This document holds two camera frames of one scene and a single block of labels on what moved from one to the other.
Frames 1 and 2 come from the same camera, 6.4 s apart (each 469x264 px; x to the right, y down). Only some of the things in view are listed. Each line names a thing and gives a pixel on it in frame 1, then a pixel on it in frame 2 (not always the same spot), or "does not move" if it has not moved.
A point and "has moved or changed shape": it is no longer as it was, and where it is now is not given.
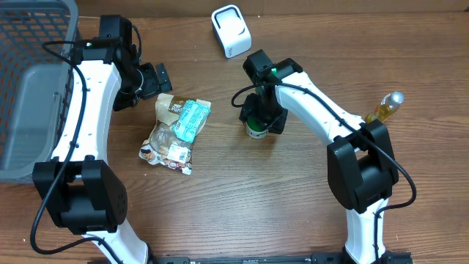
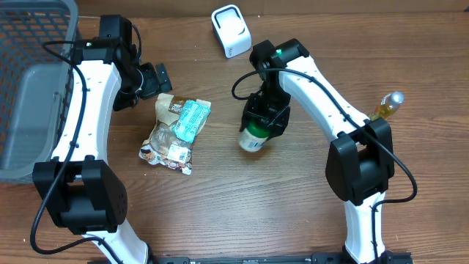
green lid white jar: [255, 129] has moved or changed shape
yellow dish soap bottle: [386, 108] does not move
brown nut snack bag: [164, 145] does not move
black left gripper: [152, 86] does not move
